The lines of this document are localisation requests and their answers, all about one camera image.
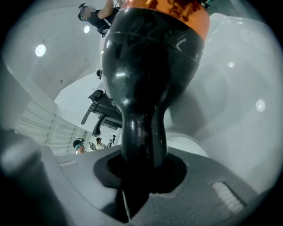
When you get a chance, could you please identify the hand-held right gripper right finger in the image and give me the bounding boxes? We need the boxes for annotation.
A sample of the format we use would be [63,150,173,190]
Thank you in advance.
[132,152,258,226]

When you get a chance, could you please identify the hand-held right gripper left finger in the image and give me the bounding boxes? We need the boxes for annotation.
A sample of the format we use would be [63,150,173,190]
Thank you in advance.
[42,147,129,226]

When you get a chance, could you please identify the white sink basin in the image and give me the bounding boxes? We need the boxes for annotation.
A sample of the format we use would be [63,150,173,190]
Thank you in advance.
[164,12,280,195]

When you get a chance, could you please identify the black hair dryer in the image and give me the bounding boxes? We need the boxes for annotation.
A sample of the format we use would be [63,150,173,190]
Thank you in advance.
[101,0,210,170]

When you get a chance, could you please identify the black faucet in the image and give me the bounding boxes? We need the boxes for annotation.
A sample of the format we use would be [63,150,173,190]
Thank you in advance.
[80,89,123,138]

